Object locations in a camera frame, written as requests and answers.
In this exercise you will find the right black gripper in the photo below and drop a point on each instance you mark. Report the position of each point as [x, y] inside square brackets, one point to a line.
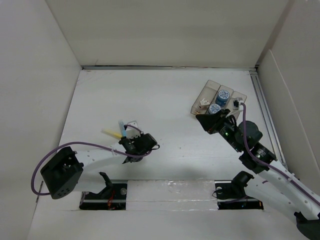
[210, 122]

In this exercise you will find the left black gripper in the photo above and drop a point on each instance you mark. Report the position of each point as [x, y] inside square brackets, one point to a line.
[135, 138]

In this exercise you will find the blue white round jar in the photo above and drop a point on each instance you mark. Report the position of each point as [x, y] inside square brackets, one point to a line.
[214, 108]

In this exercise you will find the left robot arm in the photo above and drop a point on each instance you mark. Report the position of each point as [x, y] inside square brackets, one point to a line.
[62, 173]

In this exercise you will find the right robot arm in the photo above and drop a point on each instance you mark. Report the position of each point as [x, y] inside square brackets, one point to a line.
[269, 182]

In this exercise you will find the yellow highlighter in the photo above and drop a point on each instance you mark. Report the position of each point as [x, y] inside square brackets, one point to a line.
[111, 133]

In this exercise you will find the clear three-compartment organizer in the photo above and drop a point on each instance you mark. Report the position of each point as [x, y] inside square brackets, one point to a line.
[214, 97]

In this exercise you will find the blue highlighter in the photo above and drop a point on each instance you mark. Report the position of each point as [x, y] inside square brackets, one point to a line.
[122, 128]

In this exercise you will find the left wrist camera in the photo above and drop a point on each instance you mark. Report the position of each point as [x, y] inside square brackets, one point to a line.
[132, 129]

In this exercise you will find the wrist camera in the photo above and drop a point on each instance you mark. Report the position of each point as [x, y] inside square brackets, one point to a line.
[236, 105]
[132, 129]

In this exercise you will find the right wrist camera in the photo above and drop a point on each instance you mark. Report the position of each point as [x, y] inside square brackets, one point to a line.
[236, 105]

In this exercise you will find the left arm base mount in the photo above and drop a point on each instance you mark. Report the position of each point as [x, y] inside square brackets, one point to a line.
[113, 197]

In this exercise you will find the aluminium rail right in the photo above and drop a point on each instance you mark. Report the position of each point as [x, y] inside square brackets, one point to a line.
[271, 131]

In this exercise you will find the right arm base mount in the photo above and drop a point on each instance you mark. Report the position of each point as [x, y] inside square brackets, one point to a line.
[230, 194]

